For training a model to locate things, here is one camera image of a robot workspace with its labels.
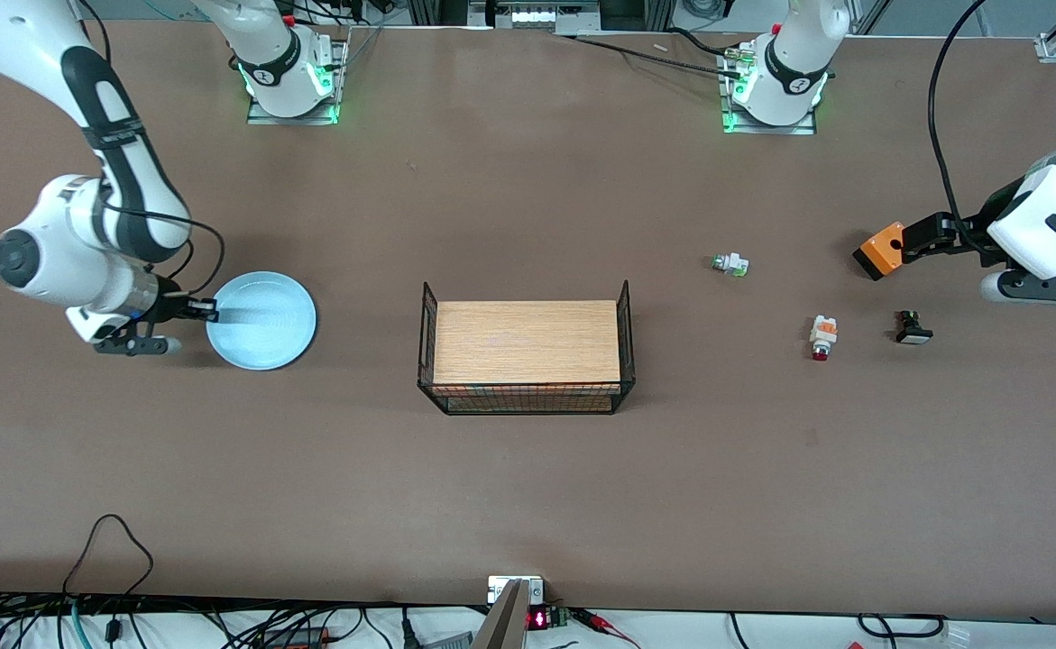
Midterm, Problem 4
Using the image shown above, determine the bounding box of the black cable on table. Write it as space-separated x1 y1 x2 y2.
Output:
556 34 745 75

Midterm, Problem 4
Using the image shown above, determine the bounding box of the grey camera support bar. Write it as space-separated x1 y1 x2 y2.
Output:
472 580 530 649

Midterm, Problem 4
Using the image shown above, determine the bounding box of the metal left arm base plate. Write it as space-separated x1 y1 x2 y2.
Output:
720 43 819 136

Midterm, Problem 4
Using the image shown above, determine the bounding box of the light blue round plate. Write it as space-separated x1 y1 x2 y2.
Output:
206 271 317 370

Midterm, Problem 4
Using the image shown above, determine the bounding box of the black button with white cap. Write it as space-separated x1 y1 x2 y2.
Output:
894 309 934 345

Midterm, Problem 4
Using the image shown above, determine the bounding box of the red push button switch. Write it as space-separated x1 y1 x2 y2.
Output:
810 315 840 362

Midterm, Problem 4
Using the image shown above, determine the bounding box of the black looped cable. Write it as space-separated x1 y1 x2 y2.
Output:
62 514 155 600

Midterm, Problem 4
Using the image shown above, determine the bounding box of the red clip lead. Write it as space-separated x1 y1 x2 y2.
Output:
573 609 641 648

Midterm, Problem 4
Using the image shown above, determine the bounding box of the metal rack device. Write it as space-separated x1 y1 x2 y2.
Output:
467 0 602 35

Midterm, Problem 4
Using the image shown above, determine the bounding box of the black wire basket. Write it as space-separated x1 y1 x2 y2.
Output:
417 279 637 416

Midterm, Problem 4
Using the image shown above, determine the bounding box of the black coiled cable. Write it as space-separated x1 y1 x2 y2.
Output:
857 613 948 639

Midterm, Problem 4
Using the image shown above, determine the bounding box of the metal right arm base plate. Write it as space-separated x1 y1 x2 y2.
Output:
246 25 350 126

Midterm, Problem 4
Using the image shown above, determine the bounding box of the orange button enclosure box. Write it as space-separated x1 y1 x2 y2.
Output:
853 222 907 281

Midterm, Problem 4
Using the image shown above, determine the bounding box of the wooden board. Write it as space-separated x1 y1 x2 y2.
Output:
433 300 623 386

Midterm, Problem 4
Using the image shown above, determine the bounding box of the silver camera mount bracket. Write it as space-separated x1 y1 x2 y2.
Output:
488 575 545 607

